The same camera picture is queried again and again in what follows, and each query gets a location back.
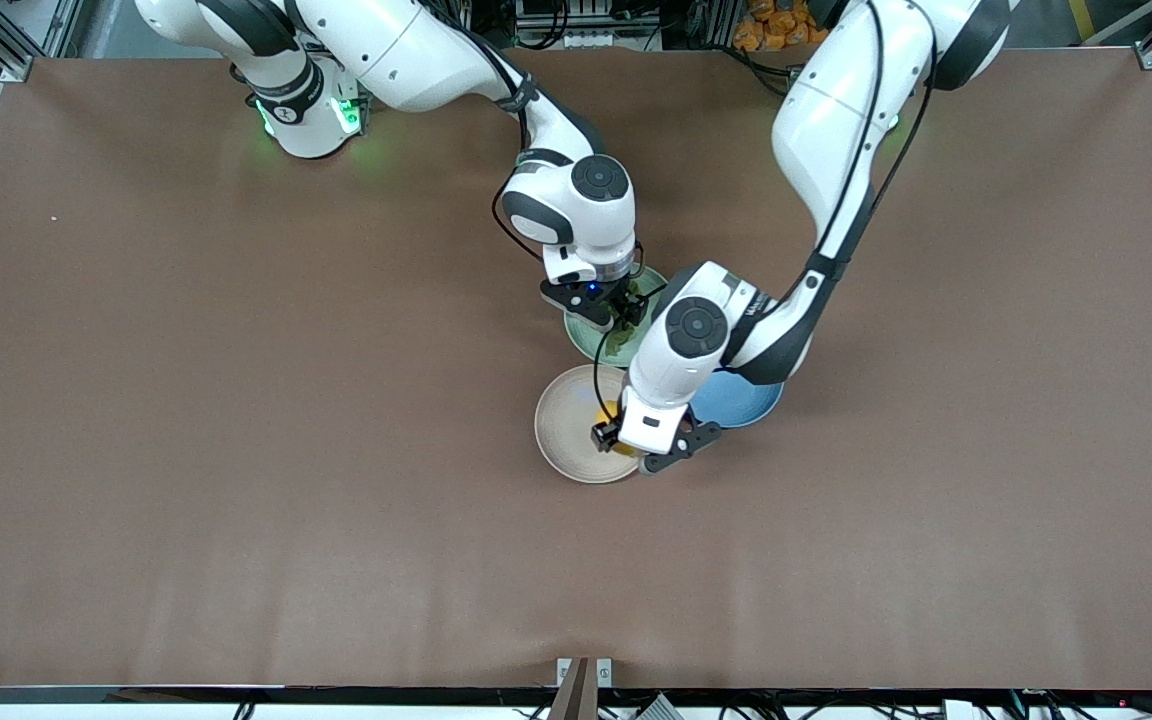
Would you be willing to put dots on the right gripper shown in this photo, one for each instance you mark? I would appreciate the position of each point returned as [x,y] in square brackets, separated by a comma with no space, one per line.
[628,304]

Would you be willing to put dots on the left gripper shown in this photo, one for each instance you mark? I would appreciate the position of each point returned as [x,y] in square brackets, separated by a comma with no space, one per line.
[605,433]

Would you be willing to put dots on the yellow lemon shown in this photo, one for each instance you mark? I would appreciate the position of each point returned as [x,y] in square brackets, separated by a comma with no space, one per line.
[609,413]

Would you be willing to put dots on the green lettuce leaf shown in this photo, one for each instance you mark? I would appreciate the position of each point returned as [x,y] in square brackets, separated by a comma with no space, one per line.
[619,345]

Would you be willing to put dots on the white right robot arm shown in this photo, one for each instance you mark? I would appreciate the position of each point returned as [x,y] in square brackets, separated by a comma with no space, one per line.
[386,50]

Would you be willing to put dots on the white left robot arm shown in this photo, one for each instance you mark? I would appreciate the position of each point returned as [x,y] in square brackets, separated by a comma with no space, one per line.
[836,130]

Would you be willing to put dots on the beige round plate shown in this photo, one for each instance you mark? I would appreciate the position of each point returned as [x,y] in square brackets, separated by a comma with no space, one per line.
[566,430]

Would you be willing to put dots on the green round plate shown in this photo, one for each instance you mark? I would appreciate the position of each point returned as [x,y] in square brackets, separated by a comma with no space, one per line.
[581,340]

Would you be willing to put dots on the blue round plate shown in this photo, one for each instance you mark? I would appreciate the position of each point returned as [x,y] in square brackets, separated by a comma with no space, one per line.
[746,405]

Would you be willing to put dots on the grey ribbed device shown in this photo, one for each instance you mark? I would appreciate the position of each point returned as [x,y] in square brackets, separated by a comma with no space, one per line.
[658,708]

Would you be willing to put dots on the black and white equipment box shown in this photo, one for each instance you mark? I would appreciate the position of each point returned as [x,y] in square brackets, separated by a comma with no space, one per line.
[586,25]

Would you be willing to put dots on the orange snack bags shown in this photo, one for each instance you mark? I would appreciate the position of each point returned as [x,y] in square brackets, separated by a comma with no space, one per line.
[766,30]

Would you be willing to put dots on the small white box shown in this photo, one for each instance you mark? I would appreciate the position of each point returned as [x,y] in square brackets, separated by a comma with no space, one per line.
[960,710]

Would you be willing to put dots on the metal table edge bracket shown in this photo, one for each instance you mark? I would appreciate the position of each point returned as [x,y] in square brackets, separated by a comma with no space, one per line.
[604,672]

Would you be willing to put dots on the brown camera mount pole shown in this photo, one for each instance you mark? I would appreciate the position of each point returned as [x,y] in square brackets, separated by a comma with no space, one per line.
[571,695]

